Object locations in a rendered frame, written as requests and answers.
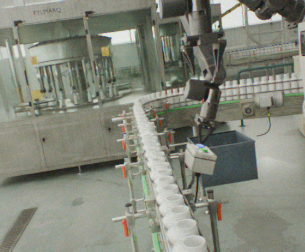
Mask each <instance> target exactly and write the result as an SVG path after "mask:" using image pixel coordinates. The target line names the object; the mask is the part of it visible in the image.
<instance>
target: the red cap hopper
mask: <svg viewBox="0 0 305 252"><path fill-rule="evenodd" d="M248 9H249V8H248V7H247V6H245V5H244V4H243V10H244V23H245V31H246V44H247V49H249V50H250V51H251V45H250V39H251V40H253V41H254V42H255V43H256V44H258V45H261V42H260V41H259V40H257V39H256V38H255V37H254V36H252V35H259V34H266V33H271V32H278V31H280V32H279V33H278V34H277V35H276V37H275V38H274V39H273V41H272V43H274V41H275V42H277V41H278V40H279V38H280V37H281V36H282V43H284V44H285V45H286V43H288V45H289V43H290V42H289V29H287V28H286V26H287V23H288V22H287V21H285V22H284V19H283V18H284V17H282V19H281V26H282V28H279V29H272V30H268V31H261V32H257V33H252V34H250V32H249V18H248V11H249V10H248ZM285 32H286V40H285ZM284 69H285V74H287V73H288V74H289V78H290V79H291V77H292V70H291V65H290V66H288V67H287V66H284ZM249 79H251V81H252V83H253V73H252V71H249Z"/></svg>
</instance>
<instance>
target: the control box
mask: <svg viewBox="0 0 305 252"><path fill-rule="evenodd" d="M204 148H205V149H207V150H208V151H201V150H200V147H197V146H196V145H192V144H190V143H188V144H187V147H186V151H185V154H184V162H185V163H186V165H187V167H188V168H189V170H190V171H191V172H192V180H191V182H190V183H189V186H188V187H187V190H189V189H192V186H193V184H194V183H195V179H196V178H197V180H196V195H195V202H194V203H196V201H197V196H198V186H199V176H201V173H202V174H206V175H212V174H213V170H214V166H215V163H216V158H217V156H216V155H215V154H214V153H213V152H212V151H210V150H209V149H208V148H207V147H204Z"/></svg>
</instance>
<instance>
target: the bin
mask: <svg viewBox="0 0 305 252"><path fill-rule="evenodd" d="M187 140H188V142H186V143H179V144H175V145H169V147H172V146H180V145H186V144H188V143H190V144H192V145H197V144H200V143H199V139H198V136H193V137H187ZM200 145H202V144H200ZM203 145H204V147H207V148H208V149H209V150H210V151H212V152H213V153H214V154H215V155H216V156H217V158H216V163H215V166H214V170H213V174H212V175H206V174H202V173H201V176H199V183H200V184H201V185H199V186H198V187H203V188H207V187H213V186H217V185H224V184H231V183H234V182H241V181H242V182H245V181H251V180H256V179H258V171H257V164H256V151H255V140H253V139H252V138H250V137H248V136H246V135H245V134H243V133H241V132H240V131H238V130H229V131H222V132H218V133H212V134H211V135H210V136H209V137H208V138H207V141H206V142H205V143H204V144H203Z"/></svg>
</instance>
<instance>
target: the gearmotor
mask: <svg viewBox="0 0 305 252"><path fill-rule="evenodd" d="M240 106H241V118H242V119H243V120H245V119H246V118H253V117H256V109H266V108H267V109H268V117H269V122H270V113H269V109H270V108H272V107H282V106H283V94H282V92H268V93H262V94H255V95H254V99H247V100H241V101H240ZM270 127H271V122H270ZM270 127H269V129H268V131H267V132H266V133H268V132H269V130H270ZM266 133H264V134H266ZM264 134H261V135H264ZM261 135H257V136H261Z"/></svg>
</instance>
